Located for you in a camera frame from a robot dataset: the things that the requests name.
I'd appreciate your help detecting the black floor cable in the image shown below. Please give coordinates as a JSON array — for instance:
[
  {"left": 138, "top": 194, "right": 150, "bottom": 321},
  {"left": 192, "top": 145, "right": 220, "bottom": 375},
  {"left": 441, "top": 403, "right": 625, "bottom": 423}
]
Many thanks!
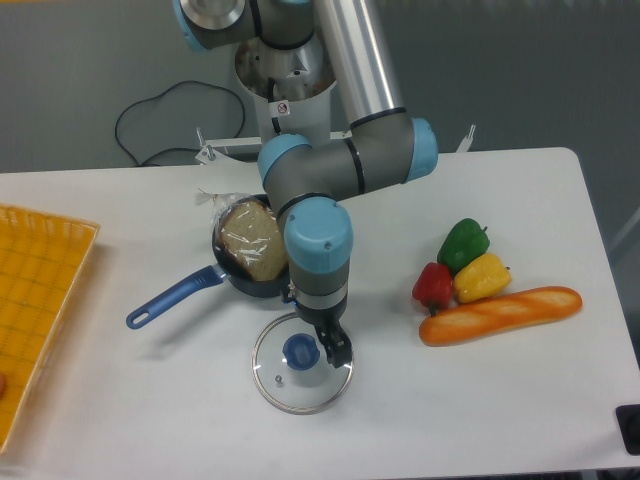
[{"left": 114, "top": 80, "right": 247, "bottom": 167}]

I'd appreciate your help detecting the orange baguette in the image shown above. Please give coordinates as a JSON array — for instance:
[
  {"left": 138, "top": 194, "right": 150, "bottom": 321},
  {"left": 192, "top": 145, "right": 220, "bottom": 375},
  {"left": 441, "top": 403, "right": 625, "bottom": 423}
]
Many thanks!
[{"left": 418, "top": 286, "right": 583, "bottom": 347}]

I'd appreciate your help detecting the red bell pepper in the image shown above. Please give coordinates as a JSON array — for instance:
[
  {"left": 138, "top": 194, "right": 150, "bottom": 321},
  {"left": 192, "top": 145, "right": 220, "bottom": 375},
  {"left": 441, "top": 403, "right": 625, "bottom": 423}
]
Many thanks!
[{"left": 412, "top": 262, "right": 453, "bottom": 316}]

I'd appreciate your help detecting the dark blue saucepan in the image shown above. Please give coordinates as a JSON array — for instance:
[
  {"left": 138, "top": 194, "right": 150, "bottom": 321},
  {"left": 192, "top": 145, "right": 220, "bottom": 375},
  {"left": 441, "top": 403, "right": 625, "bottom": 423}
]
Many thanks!
[{"left": 126, "top": 194, "right": 289, "bottom": 330}]

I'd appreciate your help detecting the yellow bell pepper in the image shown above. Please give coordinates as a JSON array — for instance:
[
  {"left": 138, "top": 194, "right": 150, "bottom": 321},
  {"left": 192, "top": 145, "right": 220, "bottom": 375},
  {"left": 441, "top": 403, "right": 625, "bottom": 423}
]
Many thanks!
[{"left": 453, "top": 253, "right": 512, "bottom": 304}]

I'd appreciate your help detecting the black object table corner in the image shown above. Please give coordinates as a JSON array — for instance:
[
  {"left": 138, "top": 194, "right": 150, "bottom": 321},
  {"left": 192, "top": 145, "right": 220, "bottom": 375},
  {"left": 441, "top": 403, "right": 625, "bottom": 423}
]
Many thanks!
[{"left": 615, "top": 404, "right": 640, "bottom": 456}]

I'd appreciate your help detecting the green bell pepper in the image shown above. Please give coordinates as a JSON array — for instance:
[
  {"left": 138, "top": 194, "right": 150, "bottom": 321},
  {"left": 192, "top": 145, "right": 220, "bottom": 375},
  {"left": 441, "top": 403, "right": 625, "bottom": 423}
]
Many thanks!
[{"left": 437, "top": 218, "right": 490, "bottom": 276}]

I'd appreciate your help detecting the wrapped bread slice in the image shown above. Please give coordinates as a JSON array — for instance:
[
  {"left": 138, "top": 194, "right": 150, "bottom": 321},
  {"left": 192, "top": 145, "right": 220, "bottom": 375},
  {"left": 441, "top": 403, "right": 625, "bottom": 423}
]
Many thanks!
[{"left": 196, "top": 190, "right": 288, "bottom": 282}]

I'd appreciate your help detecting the yellow woven basket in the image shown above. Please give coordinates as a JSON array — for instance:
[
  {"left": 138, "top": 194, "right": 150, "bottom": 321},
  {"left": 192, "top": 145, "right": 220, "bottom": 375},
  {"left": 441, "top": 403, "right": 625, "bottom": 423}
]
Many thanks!
[{"left": 1, "top": 204, "right": 100, "bottom": 452}]

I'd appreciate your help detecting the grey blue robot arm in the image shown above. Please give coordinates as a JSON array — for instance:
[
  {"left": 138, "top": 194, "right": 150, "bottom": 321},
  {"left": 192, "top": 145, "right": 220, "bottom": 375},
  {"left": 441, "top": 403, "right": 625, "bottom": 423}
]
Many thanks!
[{"left": 174, "top": 1, "right": 438, "bottom": 367}]

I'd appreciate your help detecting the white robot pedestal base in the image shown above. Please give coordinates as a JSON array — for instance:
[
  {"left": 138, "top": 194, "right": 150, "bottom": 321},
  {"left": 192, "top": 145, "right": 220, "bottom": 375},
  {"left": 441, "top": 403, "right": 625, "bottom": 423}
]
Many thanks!
[{"left": 194, "top": 37, "right": 476, "bottom": 165}]

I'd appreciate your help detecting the glass pot lid blue knob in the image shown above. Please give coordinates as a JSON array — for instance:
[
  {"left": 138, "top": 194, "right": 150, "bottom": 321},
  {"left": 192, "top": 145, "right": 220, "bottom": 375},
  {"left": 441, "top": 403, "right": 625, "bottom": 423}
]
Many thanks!
[{"left": 251, "top": 312, "right": 356, "bottom": 415}]

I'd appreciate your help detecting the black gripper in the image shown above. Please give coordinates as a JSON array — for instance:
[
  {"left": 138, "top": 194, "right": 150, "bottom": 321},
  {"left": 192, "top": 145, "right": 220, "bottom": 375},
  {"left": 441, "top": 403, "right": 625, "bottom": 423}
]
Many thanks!
[{"left": 282, "top": 280, "right": 350, "bottom": 368}]

